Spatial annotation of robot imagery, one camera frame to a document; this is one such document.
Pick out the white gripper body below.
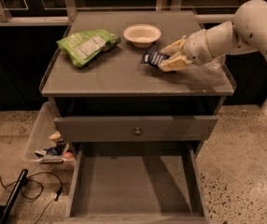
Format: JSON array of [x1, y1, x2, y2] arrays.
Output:
[[182, 29, 214, 65]]

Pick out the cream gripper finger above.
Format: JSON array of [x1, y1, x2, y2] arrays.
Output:
[[159, 52, 192, 72], [161, 35, 187, 56]]

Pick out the dark blue rxbar wrapper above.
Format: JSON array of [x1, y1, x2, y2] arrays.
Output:
[[141, 49, 170, 68]]

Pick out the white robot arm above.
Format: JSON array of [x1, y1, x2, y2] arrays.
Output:
[[159, 0, 267, 116]]

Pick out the closed grey upper drawer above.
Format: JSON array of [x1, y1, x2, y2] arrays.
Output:
[[54, 116, 218, 142]]

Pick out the brass round drawer knob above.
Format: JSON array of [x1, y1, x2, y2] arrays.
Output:
[[133, 127, 142, 136]]

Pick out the grey wooden drawer cabinet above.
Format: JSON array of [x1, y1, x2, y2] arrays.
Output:
[[38, 10, 237, 224]]

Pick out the open grey middle drawer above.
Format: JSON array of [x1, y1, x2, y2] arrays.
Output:
[[57, 142, 212, 224]]

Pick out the clear plastic water bottle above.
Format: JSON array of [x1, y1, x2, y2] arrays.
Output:
[[206, 55, 226, 70]]

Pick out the white paper bowl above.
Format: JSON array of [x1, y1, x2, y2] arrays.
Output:
[[123, 24, 162, 49]]

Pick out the green chip bag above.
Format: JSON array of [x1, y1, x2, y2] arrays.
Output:
[[57, 29, 121, 67]]

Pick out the snack items in bin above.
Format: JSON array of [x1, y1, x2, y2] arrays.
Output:
[[35, 132, 75, 164]]

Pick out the clear plastic storage bin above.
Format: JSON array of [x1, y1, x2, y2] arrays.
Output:
[[23, 102, 76, 171]]

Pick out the black flat bar on floor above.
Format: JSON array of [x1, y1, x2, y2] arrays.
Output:
[[0, 169, 28, 224]]

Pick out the black cable on floor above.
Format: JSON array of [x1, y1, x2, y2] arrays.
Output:
[[0, 161, 63, 224]]

